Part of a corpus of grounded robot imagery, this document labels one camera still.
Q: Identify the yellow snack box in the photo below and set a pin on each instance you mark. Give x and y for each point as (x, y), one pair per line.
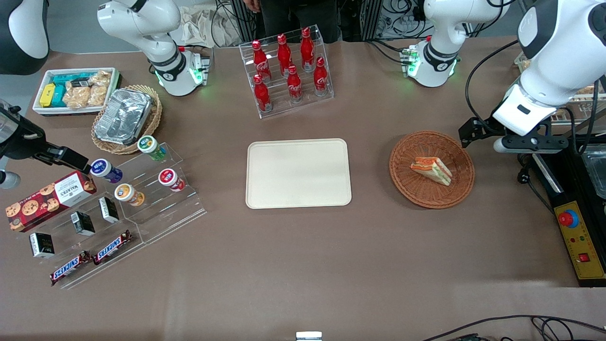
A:
(47, 94)

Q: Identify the red cola bottle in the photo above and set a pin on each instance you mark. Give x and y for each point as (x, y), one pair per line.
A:
(262, 97)
(260, 61)
(307, 49)
(284, 57)
(294, 87)
(321, 80)

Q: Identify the clear acrylic stepped snack stand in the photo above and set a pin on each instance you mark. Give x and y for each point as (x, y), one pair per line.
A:
(66, 246)

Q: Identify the clear bag of crackers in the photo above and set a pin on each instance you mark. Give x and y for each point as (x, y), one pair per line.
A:
(99, 90)
(75, 97)

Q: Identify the green lid snack cup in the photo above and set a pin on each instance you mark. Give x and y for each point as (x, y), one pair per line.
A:
(150, 147)

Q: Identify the yellow control panel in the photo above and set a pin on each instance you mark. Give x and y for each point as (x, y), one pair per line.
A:
(584, 241)

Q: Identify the brown wicker basket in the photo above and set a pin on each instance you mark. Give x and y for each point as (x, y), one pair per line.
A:
(426, 196)

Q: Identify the light wicker basket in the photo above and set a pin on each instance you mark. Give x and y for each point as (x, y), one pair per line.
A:
(154, 118)

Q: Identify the aluminium foil tray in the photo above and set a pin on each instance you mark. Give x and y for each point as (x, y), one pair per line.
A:
(123, 116)

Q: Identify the orange snack cup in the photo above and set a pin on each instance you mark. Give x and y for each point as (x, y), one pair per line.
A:
(128, 194)

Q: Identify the metal pan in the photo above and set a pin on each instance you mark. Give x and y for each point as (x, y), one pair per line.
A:
(597, 170)

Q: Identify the clear acrylic stepped can stand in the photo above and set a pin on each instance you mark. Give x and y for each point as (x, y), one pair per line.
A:
(175, 213)

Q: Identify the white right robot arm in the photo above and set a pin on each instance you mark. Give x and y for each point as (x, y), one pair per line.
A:
(142, 23)

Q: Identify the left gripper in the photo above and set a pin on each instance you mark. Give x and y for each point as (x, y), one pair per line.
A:
(478, 127)

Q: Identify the red emergency stop button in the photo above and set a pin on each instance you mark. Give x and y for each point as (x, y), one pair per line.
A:
(568, 219)

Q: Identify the purple snack cup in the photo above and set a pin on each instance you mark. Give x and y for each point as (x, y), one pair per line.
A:
(105, 170)

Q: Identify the long teal snack box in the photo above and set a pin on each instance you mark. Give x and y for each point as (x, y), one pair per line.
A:
(66, 78)

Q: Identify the red snack cup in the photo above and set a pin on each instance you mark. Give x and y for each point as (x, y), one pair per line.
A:
(170, 179)

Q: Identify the white plastic bin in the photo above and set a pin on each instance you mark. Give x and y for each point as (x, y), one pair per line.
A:
(40, 80)

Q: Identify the bagged pastry snack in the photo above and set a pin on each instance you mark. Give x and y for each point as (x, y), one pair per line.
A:
(587, 90)

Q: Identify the black aluminium frame post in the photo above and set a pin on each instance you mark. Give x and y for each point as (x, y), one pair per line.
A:
(244, 21)
(371, 19)

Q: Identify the short teal snack box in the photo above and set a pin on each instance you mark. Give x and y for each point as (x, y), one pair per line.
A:
(59, 97)

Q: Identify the small black carton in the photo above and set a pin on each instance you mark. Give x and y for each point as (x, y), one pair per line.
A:
(41, 245)
(83, 223)
(109, 210)

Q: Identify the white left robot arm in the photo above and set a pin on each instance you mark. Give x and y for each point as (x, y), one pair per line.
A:
(558, 57)

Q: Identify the red Walkers cookie box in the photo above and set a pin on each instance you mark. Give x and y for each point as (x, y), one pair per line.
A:
(47, 199)

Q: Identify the small connector box green light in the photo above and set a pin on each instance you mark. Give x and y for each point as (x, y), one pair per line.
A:
(200, 68)
(410, 61)

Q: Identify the black kitchen appliance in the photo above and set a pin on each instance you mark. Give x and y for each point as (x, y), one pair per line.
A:
(568, 189)

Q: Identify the clear acrylic bottle rack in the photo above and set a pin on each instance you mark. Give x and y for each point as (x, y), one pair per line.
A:
(279, 108)

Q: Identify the beige plastic tray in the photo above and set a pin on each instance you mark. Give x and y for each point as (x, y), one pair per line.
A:
(298, 173)

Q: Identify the small silver object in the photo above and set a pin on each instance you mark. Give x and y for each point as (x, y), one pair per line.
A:
(308, 336)

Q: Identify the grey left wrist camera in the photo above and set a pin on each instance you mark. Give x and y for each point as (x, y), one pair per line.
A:
(521, 147)

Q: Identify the Snickers chocolate bar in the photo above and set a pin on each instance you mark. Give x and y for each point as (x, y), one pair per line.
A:
(112, 247)
(68, 269)

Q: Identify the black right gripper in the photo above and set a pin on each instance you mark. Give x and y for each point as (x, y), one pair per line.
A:
(21, 146)

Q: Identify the triangular sandwich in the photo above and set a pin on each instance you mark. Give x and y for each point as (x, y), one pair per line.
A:
(432, 170)

